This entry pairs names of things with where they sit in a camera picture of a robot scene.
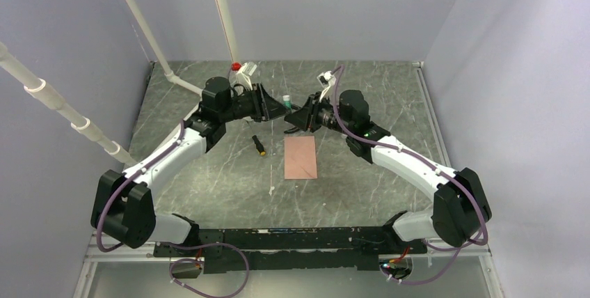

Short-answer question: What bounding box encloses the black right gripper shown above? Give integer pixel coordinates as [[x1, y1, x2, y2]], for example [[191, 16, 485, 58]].
[[284, 92, 352, 136]]

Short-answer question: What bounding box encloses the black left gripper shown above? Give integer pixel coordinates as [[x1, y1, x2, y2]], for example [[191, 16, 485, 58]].
[[220, 83, 292, 123]]

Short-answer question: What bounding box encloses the pink paper envelope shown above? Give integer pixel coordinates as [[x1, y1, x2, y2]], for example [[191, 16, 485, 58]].
[[284, 136, 318, 180]]

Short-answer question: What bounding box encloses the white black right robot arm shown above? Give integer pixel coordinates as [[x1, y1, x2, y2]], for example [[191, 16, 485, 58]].
[[285, 90, 492, 253]]

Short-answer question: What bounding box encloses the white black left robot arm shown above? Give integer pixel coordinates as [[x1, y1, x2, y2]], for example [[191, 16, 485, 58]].
[[91, 77, 289, 256]]

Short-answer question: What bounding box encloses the black yellow screwdriver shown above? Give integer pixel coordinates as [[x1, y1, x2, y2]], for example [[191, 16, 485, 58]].
[[246, 121, 266, 156]]

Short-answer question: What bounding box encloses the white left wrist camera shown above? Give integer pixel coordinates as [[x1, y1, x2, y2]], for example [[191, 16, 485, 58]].
[[231, 61, 257, 90]]

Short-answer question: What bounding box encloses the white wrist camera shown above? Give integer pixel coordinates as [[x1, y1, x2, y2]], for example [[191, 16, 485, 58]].
[[231, 61, 257, 90], [317, 71, 336, 101]]

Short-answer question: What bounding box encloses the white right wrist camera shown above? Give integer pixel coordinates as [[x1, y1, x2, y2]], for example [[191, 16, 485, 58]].
[[317, 71, 336, 101]]

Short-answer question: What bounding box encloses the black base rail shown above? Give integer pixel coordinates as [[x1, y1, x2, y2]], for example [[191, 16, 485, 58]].
[[154, 226, 426, 274]]

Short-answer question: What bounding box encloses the aluminium extrusion frame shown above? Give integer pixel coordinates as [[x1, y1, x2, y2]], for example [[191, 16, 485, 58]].
[[75, 237, 504, 297]]

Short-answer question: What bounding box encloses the white pvc pipe frame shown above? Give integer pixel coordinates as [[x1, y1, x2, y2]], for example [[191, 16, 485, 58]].
[[1, 0, 240, 165]]

